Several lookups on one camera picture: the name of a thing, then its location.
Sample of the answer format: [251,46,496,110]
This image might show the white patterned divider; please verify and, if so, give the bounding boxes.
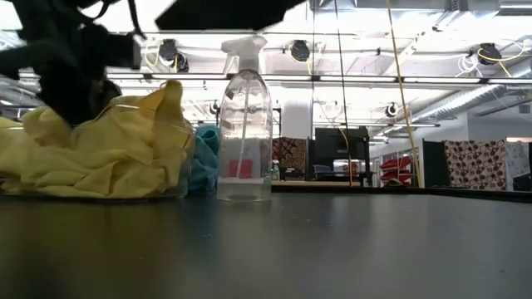
[505,140,532,179]

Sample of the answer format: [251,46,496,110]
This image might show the silver ceiling duct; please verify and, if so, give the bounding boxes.
[409,61,532,124]

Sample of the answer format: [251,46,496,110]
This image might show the black cabinet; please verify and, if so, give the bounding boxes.
[313,126,372,187]

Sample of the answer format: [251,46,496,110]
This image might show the red storage bins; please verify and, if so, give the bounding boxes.
[380,156,413,184]

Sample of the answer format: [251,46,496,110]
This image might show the white round column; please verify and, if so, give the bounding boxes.
[282,99,313,140]

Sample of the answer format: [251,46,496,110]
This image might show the red box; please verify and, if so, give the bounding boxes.
[227,159,254,179]

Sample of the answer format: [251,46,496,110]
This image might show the clear plastic basket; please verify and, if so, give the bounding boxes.
[0,97,197,200]

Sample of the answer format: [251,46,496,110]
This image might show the clear plastic spray bottle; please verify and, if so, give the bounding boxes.
[215,35,274,203]

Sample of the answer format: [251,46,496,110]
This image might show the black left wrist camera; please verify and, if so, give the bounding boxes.
[82,25,143,71]

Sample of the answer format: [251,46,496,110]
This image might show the black divider panel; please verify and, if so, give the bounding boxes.
[422,139,446,189]

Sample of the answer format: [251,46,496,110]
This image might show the brown white polka-dot divider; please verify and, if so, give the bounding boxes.
[443,140,509,192]

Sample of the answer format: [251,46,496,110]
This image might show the black hanging cable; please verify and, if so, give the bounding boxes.
[334,0,354,188]

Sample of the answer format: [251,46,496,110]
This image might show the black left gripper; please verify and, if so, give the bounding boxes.
[0,24,122,125]

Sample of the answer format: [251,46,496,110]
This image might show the blue microfiber towel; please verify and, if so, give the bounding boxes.
[189,124,221,195]

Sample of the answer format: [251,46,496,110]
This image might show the dark brown patterned divider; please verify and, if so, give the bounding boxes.
[272,136,308,180]

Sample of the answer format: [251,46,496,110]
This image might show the yellow orange power cord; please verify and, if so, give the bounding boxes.
[385,0,424,189]

